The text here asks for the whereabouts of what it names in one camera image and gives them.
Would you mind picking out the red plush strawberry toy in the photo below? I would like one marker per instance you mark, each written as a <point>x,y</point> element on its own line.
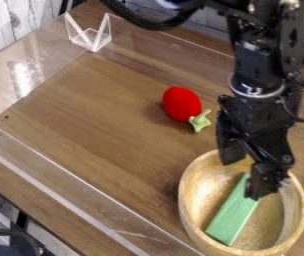
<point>183,107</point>

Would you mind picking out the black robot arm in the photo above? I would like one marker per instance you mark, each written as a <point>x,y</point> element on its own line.
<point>267,36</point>

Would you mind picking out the black clamp bracket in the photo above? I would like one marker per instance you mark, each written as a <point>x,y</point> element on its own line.
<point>23,245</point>

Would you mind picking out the green rectangular block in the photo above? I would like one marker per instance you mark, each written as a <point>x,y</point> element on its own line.
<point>232,216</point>

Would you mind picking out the clear acrylic tray wall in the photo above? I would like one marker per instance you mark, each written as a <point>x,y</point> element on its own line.
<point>87,219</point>

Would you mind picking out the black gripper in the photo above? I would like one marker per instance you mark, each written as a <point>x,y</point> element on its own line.
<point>252,126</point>

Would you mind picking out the clear acrylic corner bracket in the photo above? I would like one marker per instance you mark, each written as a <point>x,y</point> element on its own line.
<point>89,38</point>

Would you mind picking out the brown wooden bowl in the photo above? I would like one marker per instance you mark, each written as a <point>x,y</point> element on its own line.
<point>274,226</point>

